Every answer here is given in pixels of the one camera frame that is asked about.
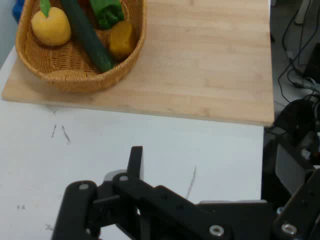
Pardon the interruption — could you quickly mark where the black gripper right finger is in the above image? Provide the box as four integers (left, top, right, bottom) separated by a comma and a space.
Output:
272, 167, 320, 240

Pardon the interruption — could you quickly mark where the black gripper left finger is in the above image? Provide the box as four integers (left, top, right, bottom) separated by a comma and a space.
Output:
51, 146, 213, 240

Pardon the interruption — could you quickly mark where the dark green toy cucumber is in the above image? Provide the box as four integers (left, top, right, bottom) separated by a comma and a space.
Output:
59, 0, 116, 74

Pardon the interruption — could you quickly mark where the grey metal box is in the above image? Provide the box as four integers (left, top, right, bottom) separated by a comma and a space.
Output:
274, 143, 316, 196

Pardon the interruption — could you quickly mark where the wooden cutting board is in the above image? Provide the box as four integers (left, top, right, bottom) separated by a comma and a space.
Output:
1, 0, 275, 127

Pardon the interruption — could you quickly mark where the yellow-orange toy vegetable chunk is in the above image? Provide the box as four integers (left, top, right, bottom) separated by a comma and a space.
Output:
108, 21, 137, 61

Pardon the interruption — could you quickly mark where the green toy bell pepper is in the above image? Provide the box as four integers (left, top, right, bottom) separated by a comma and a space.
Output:
89, 0, 125, 30

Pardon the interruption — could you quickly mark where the yellow toy lemon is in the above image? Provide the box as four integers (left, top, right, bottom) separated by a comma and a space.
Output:
31, 0, 72, 47

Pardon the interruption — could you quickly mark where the dark blue foam piece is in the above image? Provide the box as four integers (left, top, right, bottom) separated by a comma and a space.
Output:
11, 0, 25, 24

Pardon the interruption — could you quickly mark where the black camera stand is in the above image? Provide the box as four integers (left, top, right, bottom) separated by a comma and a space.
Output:
273, 98, 320, 153

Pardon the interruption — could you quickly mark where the grey floor cable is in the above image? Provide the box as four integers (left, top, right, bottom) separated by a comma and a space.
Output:
286, 68, 320, 92

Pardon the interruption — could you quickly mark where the woven wicker basket with handles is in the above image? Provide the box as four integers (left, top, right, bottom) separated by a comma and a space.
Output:
15, 0, 147, 93

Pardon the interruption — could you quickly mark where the thin black floor cable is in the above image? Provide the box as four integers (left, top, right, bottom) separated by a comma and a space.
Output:
277, 0, 320, 103

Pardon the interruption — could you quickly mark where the white post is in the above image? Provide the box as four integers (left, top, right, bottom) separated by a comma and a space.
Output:
294, 0, 312, 25

